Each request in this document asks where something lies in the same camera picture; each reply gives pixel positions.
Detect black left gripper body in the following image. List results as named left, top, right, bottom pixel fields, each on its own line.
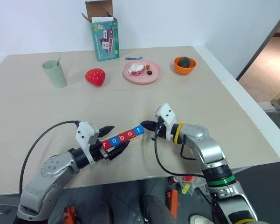
left=88, top=130, right=112, bottom=163

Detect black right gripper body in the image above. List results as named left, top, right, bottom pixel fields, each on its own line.
left=153, top=116, right=168, bottom=140

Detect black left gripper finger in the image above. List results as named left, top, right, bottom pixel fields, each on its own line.
left=98, top=125, right=116, bottom=139
left=107, top=141, right=131, bottom=161

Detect red and blue letter blocks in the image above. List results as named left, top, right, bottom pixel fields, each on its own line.
left=111, top=133, right=146, bottom=147

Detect beige table cover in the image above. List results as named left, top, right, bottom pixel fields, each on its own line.
left=0, top=45, right=280, bottom=196

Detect pink plate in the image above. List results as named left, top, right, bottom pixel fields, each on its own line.
left=123, top=60, right=162, bottom=85

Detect red toy strawberry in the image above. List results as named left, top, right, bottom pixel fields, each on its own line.
left=84, top=68, right=106, bottom=87

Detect white and red toy food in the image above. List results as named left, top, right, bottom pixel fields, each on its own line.
left=126, top=63, right=145, bottom=76

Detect clear bag of toys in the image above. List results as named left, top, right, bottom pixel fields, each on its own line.
left=173, top=174, right=206, bottom=197

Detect orange bowl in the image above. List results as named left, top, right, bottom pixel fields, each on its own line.
left=173, top=56, right=197, bottom=76

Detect orange and black device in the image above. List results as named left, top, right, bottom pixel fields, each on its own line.
left=62, top=204, right=78, bottom=224

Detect dark green toy avocado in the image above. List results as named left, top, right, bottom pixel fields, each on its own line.
left=178, top=56, right=192, bottom=69

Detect dark rounded shape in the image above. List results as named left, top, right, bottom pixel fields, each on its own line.
left=141, top=194, right=176, bottom=224

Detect orange tool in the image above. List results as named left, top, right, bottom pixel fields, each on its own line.
left=166, top=189, right=179, bottom=220

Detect pale green cup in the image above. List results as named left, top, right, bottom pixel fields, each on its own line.
left=41, top=60, right=68, bottom=89

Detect green cardboard toy box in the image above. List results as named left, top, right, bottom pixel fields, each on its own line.
left=81, top=0, right=120, bottom=62

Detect white shoe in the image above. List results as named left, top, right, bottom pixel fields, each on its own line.
left=189, top=214, right=213, bottom=224

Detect white paper sheets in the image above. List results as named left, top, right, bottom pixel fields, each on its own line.
left=91, top=15, right=114, bottom=24

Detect yellow cable tie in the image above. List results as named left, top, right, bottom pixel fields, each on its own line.
left=173, top=121, right=185, bottom=145

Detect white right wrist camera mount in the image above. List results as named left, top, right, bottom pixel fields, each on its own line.
left=154, top=103, right=178, bottom=142

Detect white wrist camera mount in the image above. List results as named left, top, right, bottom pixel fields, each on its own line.
left=75, top=121, right=100, bottom=165
left=154, top=103, right=178, bottom=142

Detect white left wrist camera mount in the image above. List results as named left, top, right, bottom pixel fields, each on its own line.
left=75, top=121, right=100, bottom=165

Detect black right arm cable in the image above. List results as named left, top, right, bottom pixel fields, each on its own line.
left=153, top=134, right=215, bottom=204

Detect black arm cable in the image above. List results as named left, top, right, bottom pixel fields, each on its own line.
left=19, top=119, right=81, bottom=195
left=153, top=134, right=215, bottom=204

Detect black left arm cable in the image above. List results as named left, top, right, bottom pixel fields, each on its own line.
left=19, top=119, right=81, bottom=195

